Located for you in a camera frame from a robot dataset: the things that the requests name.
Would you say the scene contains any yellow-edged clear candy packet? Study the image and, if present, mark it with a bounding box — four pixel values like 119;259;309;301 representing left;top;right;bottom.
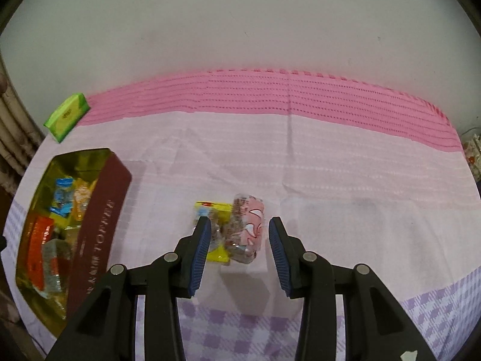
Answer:
193;201;235;264

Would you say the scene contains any green tissue packet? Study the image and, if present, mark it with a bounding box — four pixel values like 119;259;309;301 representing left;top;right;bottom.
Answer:
43;93;91;143

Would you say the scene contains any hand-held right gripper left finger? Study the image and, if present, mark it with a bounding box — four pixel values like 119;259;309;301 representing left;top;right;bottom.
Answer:
47;216;213;361

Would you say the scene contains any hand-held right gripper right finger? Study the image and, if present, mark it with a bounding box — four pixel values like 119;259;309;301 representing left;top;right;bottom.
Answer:
268;216;438;361

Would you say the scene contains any pink snack bar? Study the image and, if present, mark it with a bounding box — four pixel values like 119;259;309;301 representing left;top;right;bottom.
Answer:
225;193;265;264

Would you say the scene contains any maroon tin box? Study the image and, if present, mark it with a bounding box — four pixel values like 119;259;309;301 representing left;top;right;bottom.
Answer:
15;148;133;338

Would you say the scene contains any blue candy wrapper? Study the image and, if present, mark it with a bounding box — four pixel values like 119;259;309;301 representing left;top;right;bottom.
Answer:
50;177;76;217

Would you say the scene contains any red snack packet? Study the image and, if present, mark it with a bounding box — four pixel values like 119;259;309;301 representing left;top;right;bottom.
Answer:
24;216;55;282

